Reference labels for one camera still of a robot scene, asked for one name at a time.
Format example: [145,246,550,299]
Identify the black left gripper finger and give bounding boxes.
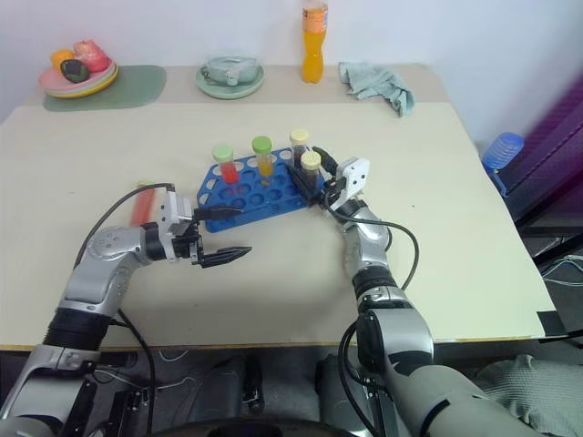
[193,207,246,222]
[199,245,253,269]

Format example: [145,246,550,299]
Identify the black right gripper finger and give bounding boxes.
[312,145,342,182]
[288,165,327,207]

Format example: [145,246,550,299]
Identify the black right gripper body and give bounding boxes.
[317,175,350,211]

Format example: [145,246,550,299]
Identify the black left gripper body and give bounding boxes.
[174,226,207,269]

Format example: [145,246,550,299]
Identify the dark liquid tube yellow cap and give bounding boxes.
[289,128,311,160]
[299,151,322,191]

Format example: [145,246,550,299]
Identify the blue test tube rack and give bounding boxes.
[196,147,330,234]

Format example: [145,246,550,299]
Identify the orange liquid tube green cap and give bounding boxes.
[251,135,276,179]

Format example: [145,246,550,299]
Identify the red liquid tube green cap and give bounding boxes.
[211,144,241,186]
[128,180,159,227]

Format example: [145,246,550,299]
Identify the pale green cloth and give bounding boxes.
[337,60,417,119]

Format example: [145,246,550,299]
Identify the orange soda bottle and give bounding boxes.
[301,0,330,85]

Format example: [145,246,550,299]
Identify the pale green saucer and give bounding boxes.
[195,61,267,99]

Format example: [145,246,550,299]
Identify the pale green cup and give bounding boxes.
[199,54,263,87]

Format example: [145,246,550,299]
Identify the green placemat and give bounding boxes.
[42,64,168,114]

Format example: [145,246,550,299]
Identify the blue ribbed water jug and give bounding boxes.
[481,131,526,198]

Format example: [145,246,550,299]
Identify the green plate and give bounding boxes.
[43,63,118,96]

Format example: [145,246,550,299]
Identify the yellow plate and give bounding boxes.
[44,66,119,99]

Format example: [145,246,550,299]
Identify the red pink fruit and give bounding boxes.
[73,39,111,74]

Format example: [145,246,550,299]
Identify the dark avocado fruit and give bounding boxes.
[59,58,89,84]

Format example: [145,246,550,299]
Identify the pink plate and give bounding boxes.
[37,61,115,91]

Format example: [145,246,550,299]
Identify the orange fruit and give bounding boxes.
[49,47,77,70]

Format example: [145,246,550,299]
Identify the grey textured cloth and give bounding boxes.
[473,353,583,437]

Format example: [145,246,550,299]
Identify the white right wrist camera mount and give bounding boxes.
[328,156,372,213]

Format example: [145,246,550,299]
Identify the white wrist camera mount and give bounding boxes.
[158,190,201,264]
[328,156,372,213]

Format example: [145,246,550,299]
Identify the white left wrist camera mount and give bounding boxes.
[158,190,201,264]

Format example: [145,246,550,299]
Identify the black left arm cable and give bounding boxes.
[74,181,177,270]

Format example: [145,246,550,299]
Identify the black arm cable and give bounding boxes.
[74,181,177,270]
[318,202,421,292]

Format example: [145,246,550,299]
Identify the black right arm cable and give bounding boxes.
[318,202,421,292]

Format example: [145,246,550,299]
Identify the black cable under table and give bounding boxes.
[337,320,379,433]
[108,309,159,424]

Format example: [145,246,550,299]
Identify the white floor cables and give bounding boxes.
[540,253,583,289]

